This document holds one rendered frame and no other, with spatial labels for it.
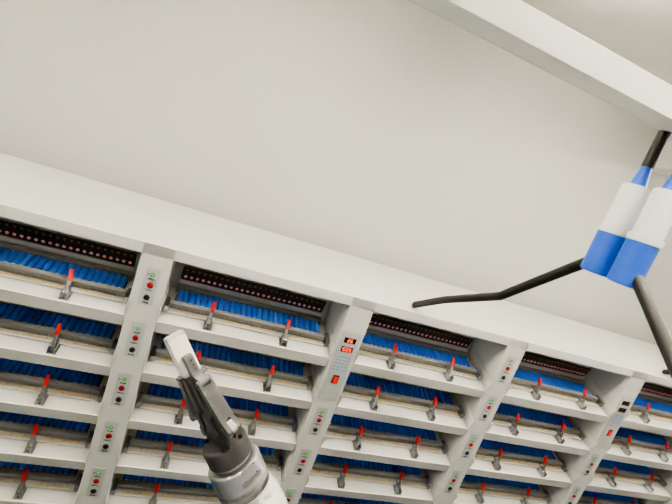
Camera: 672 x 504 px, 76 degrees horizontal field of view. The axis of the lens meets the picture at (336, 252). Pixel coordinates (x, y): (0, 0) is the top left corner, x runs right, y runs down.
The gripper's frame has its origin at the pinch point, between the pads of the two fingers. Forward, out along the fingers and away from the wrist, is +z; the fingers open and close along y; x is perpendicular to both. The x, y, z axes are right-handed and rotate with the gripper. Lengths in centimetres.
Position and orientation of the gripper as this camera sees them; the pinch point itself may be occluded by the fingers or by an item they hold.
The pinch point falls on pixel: (182, 354)
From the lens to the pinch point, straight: 73.0
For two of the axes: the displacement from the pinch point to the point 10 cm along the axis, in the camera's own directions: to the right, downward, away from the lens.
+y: 7.2, -0.7, -6.9
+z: -3.2, -9.2, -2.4
